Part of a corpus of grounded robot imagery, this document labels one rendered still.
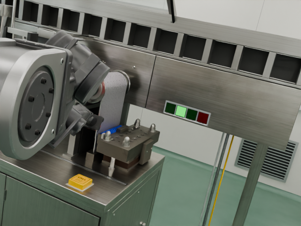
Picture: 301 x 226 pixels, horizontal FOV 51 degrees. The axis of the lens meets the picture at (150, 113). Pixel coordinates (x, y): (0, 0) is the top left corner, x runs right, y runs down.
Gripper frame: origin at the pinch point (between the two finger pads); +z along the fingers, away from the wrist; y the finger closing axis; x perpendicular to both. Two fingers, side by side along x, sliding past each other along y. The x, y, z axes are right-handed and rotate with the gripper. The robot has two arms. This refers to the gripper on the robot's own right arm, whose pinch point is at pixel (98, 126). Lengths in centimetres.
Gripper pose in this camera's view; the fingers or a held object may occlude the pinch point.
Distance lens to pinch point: 152.8
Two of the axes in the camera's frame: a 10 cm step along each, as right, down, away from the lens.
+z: 2.3, 3.4, 9.1
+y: 9.0, 2.7, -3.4
